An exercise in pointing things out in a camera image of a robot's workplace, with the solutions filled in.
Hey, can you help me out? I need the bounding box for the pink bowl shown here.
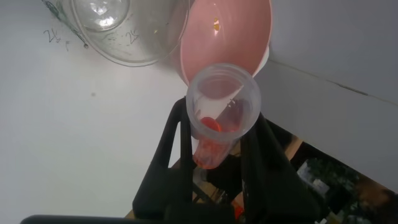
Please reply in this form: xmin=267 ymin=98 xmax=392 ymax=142
xmin=174 ymin=0 xmax=274 ymax=88

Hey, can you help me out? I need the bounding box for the red pigment test tube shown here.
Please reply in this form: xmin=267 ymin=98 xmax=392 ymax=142
xmin=185 ymin=63 xmax=262 ymax=170

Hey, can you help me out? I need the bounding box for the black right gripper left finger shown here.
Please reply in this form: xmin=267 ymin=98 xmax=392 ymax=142
xmin=132 ymin=96 xmax=195 ymax=219

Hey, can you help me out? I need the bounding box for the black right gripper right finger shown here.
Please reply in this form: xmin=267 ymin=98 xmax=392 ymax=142
xmin=240 ymin=112 xmax=322 ymax=224

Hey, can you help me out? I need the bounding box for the clear glass beaker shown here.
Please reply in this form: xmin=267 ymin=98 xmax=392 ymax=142
xmin=42 ymin=0 xmax=191 ymax=68

